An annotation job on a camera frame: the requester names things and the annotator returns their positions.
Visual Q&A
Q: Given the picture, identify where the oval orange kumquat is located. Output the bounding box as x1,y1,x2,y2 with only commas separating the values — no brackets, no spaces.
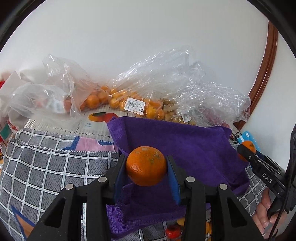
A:
177,217,185,227

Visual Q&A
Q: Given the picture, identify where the small red tomato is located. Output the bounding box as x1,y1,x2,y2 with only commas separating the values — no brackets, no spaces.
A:
165,225,182,240

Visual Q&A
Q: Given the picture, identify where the large orange mandarin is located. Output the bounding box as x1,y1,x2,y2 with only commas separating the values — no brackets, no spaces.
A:
125,146,167,187

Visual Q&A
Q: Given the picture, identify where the small orange with stem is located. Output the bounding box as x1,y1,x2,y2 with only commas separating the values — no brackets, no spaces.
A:
206,221,212,235

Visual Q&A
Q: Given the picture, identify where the person's right hand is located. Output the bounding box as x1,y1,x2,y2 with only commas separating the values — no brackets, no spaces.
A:
252,188,279,239

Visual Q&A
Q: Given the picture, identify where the blue tissue pack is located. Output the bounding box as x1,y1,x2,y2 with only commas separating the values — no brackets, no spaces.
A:
235,131,261,152

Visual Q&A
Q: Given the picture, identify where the purple towel lined tray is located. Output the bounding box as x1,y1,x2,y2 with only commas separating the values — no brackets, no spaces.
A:
107,116,249,239

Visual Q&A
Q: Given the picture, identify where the grey checked table cloth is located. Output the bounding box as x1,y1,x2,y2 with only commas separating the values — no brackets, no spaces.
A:
1,128,118,240

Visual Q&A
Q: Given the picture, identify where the large crumpled clear bag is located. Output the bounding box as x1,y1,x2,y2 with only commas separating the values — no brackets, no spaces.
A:
123,46,251,128

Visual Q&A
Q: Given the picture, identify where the clear bag of tangerines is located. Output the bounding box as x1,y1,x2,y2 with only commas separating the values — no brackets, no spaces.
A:
8,55,109,120

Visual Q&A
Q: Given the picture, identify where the white plastic shopping bag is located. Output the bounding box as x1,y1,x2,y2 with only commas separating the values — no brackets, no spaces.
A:
1,71,29,146

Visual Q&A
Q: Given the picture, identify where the clear bag of kumquats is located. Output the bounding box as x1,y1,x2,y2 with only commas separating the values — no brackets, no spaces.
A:
109,69,165,120

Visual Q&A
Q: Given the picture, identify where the brown wooden door frame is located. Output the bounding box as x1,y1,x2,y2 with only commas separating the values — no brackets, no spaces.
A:
234,21,278,131

